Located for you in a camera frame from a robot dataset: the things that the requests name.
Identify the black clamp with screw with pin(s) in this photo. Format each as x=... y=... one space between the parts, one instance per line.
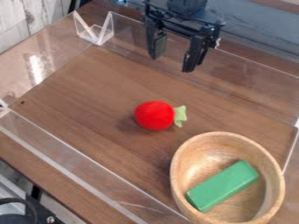
x=38 y=211

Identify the red plush tomato toy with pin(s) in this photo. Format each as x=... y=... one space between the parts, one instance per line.
x=158 y=115

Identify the clear acrylic wall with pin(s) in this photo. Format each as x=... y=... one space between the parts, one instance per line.
x=95 y=193
x=251 y=84

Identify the clear acrylic corner bracket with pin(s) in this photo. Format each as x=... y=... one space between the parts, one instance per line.
x=95 y=34

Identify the wooden bowl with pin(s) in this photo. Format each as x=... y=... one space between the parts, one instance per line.
x=207 y=154

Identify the clear acrylic back wall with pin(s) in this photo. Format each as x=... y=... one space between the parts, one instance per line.
x=251 y=84

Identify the green rectangular block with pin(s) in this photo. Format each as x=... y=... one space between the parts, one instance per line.
x=222 y=186

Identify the clear acrylic front wall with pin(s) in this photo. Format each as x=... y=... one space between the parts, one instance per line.
x=95 y=193

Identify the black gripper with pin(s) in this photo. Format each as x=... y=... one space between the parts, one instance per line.
x=187 y=17

